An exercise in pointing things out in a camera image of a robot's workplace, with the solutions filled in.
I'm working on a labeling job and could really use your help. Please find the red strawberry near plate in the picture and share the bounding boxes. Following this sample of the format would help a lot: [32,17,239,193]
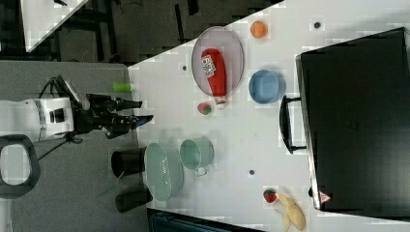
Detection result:
[197,102,212,115]

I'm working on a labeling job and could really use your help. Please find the yellow banana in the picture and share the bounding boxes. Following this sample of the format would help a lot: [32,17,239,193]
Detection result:
[277,193,306,232]

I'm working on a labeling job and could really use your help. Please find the orange fruit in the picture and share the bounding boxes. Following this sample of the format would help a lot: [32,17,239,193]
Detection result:
[250,20,268,39]

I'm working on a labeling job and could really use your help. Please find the blue bowl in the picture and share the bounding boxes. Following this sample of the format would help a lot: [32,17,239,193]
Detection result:
[249,70,286,104]

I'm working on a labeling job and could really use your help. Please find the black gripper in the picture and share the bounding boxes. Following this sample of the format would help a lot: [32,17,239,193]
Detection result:
[73,94,154,139]

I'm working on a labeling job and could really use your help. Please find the grey round plate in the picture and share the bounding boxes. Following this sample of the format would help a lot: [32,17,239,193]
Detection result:
[191,27,244,97]

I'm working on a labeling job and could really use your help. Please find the black cylinder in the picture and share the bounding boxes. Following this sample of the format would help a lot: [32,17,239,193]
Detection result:
[115,188,153,213]
[111,147,146,178]

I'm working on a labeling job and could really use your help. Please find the black cylinder lower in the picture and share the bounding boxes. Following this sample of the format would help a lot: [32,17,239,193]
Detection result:
[115,188,153,213]

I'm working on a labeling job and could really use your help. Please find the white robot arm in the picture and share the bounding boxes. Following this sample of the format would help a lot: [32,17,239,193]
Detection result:
[1,94,154,143]

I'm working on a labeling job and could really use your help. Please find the green cup with handle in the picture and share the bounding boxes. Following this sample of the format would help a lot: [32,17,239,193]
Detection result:
[180,137,215,177]

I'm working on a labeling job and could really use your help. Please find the green small cylinder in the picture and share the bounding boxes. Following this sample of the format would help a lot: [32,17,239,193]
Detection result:
[112,82,132,93]

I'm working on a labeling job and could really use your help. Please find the red strawberry near banana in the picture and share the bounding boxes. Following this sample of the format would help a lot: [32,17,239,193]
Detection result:
[263,188,277,203]

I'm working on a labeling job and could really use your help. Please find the red ketchup bottle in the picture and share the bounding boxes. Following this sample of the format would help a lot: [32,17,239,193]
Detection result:
[201,48,226,108]

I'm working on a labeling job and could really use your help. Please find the black toaster oven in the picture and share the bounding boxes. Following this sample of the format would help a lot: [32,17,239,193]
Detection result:
[295,27,410,221]

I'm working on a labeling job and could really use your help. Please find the black cylinder upper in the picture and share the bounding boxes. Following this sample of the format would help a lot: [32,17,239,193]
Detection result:
[111,147,146,178]

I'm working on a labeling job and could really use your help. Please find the green colander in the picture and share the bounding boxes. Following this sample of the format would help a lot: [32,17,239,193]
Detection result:
[144,142,184,201]

